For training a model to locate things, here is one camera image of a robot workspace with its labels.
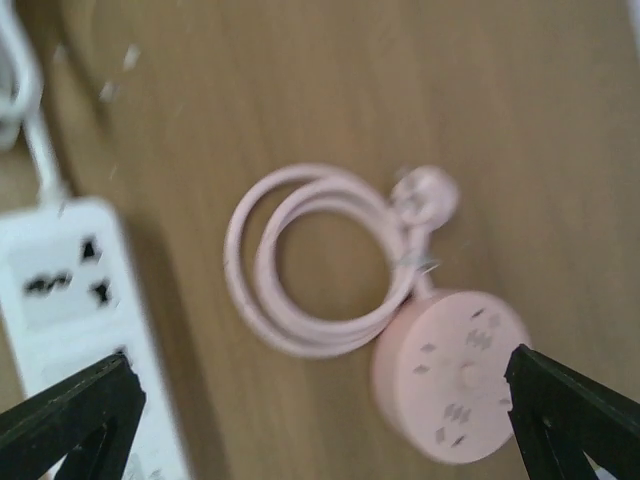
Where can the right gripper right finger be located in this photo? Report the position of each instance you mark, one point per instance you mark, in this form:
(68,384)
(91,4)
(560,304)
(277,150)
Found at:
(564,421)

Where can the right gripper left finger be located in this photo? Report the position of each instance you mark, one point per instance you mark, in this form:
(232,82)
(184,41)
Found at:
(86,423)

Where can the white power strip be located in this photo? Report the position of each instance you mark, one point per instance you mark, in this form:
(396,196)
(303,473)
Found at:
(70,296)

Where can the pink round power strip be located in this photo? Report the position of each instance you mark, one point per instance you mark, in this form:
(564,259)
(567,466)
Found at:
(438,374)

